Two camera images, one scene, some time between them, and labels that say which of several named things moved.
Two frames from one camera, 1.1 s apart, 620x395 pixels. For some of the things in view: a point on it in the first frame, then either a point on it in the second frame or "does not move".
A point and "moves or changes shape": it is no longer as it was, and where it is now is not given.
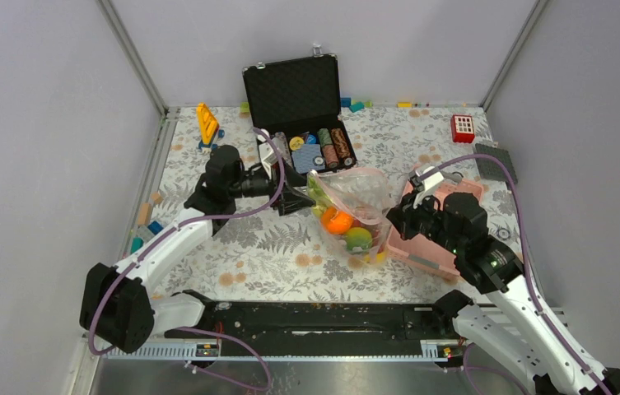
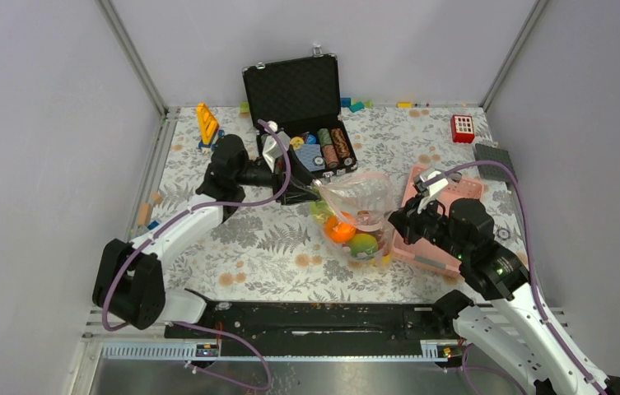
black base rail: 319,322 does not move
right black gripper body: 423,218 does not move
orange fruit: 336,221 moves or changes shape
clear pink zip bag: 351,206 does not move
